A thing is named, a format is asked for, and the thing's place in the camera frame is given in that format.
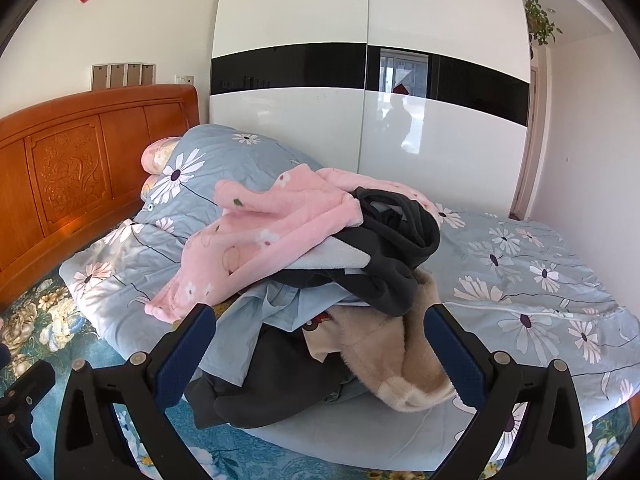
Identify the beige fleece garment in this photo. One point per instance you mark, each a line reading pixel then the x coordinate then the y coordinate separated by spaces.
pixel 388 354

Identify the white wall socket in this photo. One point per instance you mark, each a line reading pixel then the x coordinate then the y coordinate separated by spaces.
pixel 184 79

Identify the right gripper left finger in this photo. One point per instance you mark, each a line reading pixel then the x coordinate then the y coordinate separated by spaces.
pixel 89 441

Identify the black white striped jacket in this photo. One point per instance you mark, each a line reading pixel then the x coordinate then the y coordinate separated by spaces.
pixel 398 235

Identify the orange wooden headboard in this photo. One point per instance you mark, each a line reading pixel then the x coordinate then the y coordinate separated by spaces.
pixel 71 169

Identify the row of picture frames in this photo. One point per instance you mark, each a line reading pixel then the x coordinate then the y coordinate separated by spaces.
pixel 118 75

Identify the white black sliding wardrobe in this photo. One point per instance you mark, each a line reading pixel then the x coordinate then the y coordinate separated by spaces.
pixel 430 93

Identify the teal floral bed blanket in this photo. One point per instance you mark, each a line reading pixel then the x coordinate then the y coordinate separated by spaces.
pixel 65 359

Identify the green potted plant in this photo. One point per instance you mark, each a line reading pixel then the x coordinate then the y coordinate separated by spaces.
pixel 540 28

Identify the pink fleece floral garment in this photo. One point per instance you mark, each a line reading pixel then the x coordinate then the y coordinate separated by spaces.
pixel 290 226

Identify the dark grey garment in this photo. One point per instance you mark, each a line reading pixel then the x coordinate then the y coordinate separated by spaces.
pixel 283 380

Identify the light blue shirt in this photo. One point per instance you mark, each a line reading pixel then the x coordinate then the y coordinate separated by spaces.
pixel 267 303

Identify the pink floral pillow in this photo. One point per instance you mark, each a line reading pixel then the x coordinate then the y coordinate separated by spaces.
pixel 156 155
pixel 147 186

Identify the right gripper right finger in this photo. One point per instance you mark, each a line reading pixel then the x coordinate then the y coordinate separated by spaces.
pixel 551 431

